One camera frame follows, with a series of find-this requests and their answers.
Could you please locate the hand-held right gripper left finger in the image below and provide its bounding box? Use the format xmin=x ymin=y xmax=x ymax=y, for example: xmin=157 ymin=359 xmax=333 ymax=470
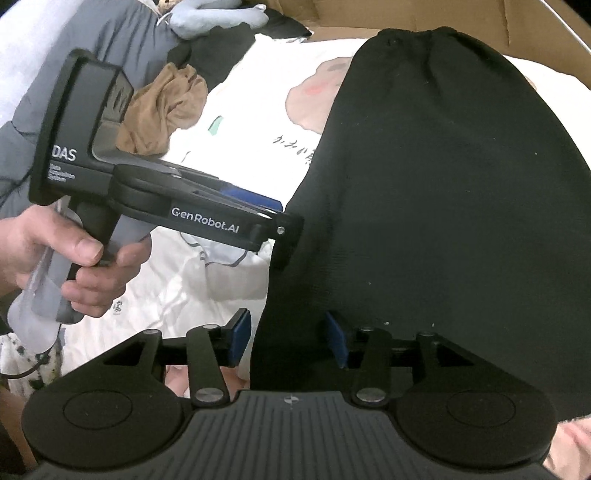
xmin=104 ymin=308 xmax=253 ymax=408

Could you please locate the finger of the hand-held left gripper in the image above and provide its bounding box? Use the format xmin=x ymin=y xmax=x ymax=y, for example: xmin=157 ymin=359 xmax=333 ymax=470
xmin=252 ymin=212 xmax=305 ymax=271
xmin=175 ymin=167 xmax=284 ymax=215

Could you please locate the brown garment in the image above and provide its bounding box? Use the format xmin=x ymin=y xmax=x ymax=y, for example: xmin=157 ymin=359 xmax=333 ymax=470
xmin=115 ymin=62 xmax=208 ymax=156

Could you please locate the grey neck pillow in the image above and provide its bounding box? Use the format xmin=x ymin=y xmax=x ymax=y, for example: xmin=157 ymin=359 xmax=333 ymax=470
xmin=168 ymin=0 xmax=269 ymax=40

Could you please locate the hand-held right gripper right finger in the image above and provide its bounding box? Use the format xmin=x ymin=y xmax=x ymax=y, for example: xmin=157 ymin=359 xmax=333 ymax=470
xmin=324 ymin=311 xmax=463 ymax=408

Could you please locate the white spotted cloth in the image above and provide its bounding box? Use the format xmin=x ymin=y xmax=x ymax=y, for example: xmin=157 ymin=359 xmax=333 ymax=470
xmin=0 ymin=332 xmax=64 ymax=398

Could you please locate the black garment with floral lining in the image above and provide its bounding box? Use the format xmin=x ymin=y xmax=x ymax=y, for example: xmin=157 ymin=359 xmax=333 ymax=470
xmin=249 ymin=27 xmax=591 ymax=422

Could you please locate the flattened cardboard sheet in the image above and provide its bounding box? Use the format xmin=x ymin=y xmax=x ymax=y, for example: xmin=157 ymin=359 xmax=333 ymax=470
xmin=256 ymin=0 xmax=591 ymax=91

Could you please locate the crumpled black garment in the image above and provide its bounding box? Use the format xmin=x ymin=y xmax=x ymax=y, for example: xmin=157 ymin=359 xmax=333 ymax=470
xmin=166 ymin=9 xmax=313 ymax=96

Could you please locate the cream bear print blanket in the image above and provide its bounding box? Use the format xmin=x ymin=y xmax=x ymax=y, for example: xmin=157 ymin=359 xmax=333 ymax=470
xmin=46 ymin=32 xmax=591 ymax=402

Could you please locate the person's left hand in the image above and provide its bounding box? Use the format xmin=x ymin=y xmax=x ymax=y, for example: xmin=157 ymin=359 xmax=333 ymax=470
xmin=0 ymin=203 xmax=153 ymax=319

